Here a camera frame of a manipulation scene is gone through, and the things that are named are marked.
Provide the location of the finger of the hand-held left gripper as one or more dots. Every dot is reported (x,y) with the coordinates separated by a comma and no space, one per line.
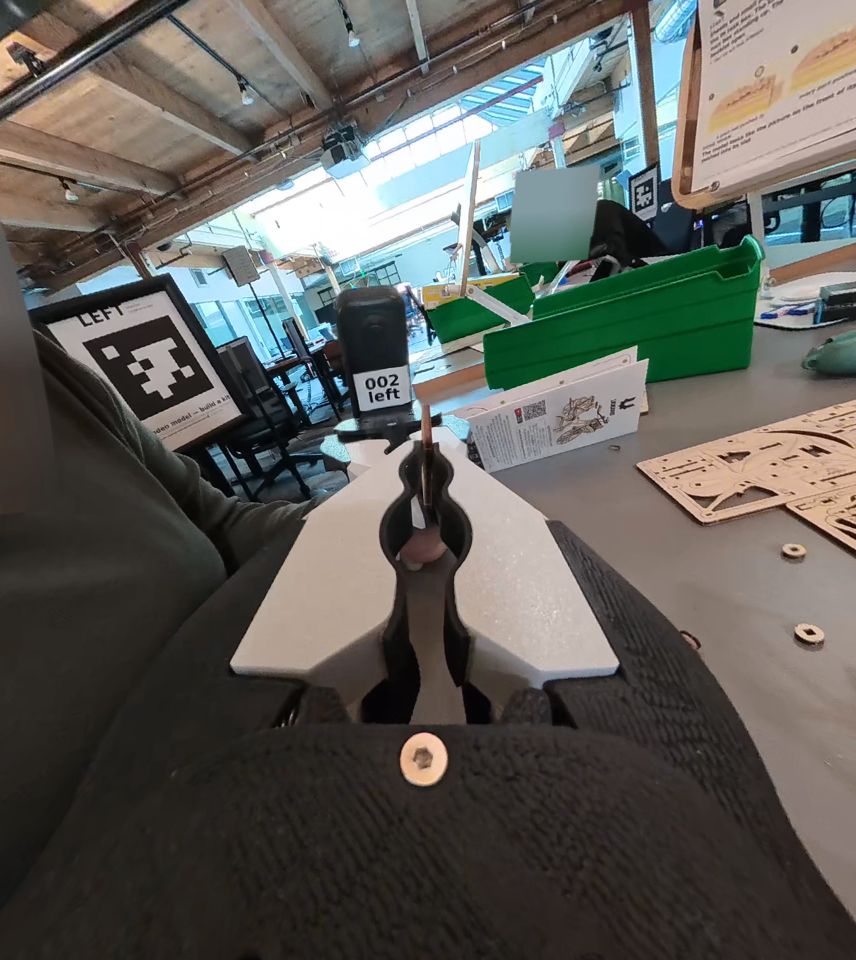
(372,456)
(456,439)

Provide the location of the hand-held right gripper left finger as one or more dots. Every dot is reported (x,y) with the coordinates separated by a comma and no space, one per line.
(323,592)

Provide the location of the ceiling projector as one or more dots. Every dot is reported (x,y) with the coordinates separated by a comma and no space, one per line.
(344,154)

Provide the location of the black and blue battery pack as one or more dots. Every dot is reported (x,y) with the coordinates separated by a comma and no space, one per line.
(848,300)

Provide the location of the black office chair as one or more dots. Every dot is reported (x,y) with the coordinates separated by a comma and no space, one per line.
(263,420)

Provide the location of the white instruction booklet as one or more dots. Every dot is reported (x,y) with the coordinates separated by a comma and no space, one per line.
(548,427)

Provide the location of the person's left hand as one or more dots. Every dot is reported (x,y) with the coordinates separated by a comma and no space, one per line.
(420,549)

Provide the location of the small marker sign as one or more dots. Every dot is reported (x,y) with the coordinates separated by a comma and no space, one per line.
(644,193)

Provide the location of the white round mat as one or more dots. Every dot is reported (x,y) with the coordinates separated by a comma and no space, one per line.
(788,307)

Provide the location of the small wooden model part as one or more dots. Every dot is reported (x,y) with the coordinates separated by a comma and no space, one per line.
(426,450)

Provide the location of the green plastic bin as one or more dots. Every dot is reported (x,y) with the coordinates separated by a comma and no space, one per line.
(473,315)
(623,330)

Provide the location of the person's left forearm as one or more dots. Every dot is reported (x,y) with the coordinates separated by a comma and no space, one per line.
(248,532)

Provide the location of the small wooden washer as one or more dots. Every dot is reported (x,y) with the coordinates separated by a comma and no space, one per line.
(789,551)
(800,634)

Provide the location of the framed marker poster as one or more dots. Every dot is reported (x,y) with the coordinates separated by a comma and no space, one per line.
(143,367)

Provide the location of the instruction board on stand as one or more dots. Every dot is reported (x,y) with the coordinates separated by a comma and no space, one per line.
(788,97)

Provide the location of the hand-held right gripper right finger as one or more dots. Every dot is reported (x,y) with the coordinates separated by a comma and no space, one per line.
(533,592)

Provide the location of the grey sign on pole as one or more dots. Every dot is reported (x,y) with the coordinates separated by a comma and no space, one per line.
(240,265)

